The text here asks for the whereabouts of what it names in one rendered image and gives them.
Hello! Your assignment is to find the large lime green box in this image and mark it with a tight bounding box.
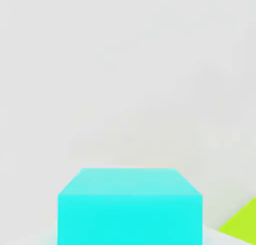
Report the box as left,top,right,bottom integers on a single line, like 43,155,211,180
217,196,256,245

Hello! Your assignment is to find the small cyan cube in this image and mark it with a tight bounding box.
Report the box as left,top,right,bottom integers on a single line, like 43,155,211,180
57,167,204,245

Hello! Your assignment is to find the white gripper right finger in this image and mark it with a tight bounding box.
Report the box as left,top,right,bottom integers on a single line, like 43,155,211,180
202,225,255,245

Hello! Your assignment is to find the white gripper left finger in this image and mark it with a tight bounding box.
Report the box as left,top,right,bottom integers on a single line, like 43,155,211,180
0,229,59,245

